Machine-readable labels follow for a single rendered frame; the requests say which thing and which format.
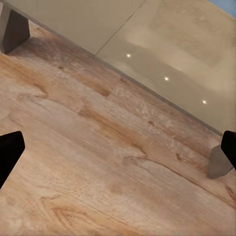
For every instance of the coffee table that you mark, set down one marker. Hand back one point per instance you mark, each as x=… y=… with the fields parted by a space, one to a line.
x=181 y=51

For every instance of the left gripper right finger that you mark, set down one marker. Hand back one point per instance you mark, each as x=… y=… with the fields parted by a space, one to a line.
x=228 y=145

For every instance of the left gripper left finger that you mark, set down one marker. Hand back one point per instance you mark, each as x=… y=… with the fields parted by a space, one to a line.
x=12 y=146

